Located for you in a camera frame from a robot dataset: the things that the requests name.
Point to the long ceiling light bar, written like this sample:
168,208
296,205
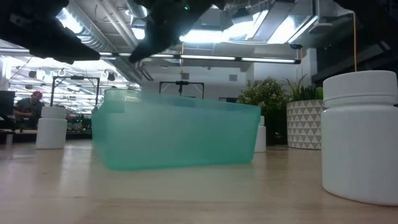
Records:
217,57

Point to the person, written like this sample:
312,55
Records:
29,107

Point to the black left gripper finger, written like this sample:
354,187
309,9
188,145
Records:
81,53

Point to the bushy green potted plant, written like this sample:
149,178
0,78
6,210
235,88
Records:
264,93

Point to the black metal frame rig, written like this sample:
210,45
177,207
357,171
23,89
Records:
77,77
182,82

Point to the succulent in triangle-patterned pot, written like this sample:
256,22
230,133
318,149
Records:
304,124

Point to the grey wall vent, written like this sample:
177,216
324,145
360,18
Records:
233,77
184,76

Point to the green translucent plastic basket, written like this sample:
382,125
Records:
174,133

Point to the grey ceiling box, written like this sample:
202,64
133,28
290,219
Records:
214,20

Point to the background work table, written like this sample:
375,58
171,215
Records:
21,137

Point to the white plastic pill bottle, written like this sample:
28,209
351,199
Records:
51,130
261,137
360,140

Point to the black ceiling camera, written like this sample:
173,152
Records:
296,46

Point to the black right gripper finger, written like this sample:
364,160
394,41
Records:
152,45

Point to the black monitor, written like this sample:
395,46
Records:
7,102

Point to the silver round air duct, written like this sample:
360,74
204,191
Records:
140,12

